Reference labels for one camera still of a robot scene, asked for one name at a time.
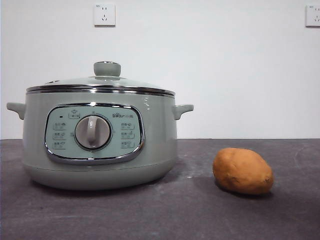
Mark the glass lid with green knob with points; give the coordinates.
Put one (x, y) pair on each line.
(107, 68)

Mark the brown potato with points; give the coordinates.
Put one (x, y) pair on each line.
(241, 171)

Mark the sage green electric cooking pot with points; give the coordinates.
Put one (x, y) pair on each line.
(155, 140)

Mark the white wall socket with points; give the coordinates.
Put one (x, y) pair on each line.
(104, 15)
(313, 15)

